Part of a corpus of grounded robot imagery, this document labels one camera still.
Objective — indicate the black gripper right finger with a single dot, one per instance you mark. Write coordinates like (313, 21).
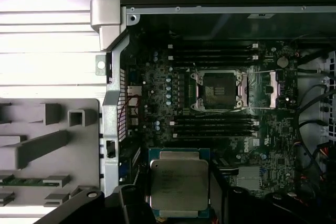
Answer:
(236, 208)

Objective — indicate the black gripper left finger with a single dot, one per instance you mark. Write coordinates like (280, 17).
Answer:
(126, 208)

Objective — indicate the silver CPU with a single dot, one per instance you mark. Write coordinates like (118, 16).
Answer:
(178, 182)

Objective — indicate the black RAM slot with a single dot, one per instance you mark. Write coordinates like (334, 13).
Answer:
(212, 46)
(212, 57)
(212, 52)
(212, 118)
(212, 135)
(212, 129)
(212, 63)
(212, 124)

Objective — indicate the CPU socket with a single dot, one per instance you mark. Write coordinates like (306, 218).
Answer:
(219, 90)

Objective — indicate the silver chipset heatsink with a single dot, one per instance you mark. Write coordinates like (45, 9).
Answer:
(249, 179)

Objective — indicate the green motherboard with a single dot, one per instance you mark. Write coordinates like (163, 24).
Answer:
(275, 134)

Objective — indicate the black and silver PC case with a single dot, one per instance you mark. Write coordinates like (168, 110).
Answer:
(110, 119)

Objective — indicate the metal locking lever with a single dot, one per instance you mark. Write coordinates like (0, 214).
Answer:
(194, 66)
(215, 113)

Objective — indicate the green RAM stick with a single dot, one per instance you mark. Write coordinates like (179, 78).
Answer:
(23, 181)

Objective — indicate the grey parts rack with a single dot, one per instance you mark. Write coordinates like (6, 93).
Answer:
(42, 142)

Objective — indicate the metal socket cover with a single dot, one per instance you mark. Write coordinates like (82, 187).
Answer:
(275, 77)

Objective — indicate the silver drive cage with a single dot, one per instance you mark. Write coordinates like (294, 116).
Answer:
(330, 103)

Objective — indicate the silver coin battery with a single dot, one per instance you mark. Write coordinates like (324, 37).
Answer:
(282, 62)

